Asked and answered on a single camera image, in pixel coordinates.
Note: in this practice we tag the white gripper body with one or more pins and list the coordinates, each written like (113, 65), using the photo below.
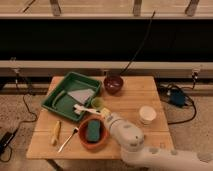
(104, 113)

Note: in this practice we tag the white brush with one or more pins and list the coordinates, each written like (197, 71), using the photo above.
(90, 110)

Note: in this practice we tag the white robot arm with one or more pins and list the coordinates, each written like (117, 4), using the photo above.
(135, 153)

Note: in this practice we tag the white plastic cup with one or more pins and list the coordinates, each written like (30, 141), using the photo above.
(147, 114)

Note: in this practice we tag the orange bowl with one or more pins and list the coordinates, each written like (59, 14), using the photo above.
(82, 134)

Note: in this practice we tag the green sponge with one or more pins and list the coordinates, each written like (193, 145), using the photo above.
(93, 131)

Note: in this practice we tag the grey cloth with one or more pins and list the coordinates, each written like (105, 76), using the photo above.
(81, 95)

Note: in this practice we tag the dark red bowl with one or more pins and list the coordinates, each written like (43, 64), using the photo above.
(113, 84)

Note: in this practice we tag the green plastic tray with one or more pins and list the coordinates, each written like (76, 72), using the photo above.
(74, 88)

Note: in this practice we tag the yellow banana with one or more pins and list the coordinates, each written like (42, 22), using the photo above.
(55, 133)

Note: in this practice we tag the blue power box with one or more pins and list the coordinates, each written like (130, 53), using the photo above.
(177, 98)

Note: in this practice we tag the black power adapter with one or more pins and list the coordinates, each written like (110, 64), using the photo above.
(5, 140)

